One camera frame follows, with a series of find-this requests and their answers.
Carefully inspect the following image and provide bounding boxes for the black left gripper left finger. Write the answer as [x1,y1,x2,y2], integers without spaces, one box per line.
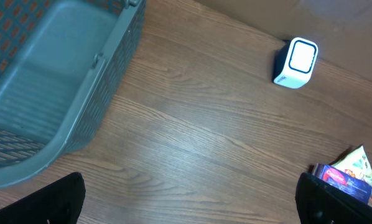
[0,172,86,224]

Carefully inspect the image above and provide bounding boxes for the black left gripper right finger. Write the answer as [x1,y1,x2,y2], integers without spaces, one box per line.
[295,172,372,224]

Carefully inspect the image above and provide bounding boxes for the purple sanitary pad pack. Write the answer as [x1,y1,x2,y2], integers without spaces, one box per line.
[312,164,372,204]

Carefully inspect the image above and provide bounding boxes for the colourful wet wipes pack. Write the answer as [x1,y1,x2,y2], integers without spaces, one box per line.
[332,145,372,207]

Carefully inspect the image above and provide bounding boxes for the white barcode scanner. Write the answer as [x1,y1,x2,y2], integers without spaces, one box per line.
[273,37,319,89]

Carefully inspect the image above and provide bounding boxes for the grey plastic mesh basket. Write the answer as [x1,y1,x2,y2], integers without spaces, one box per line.
[0,0,146,189]

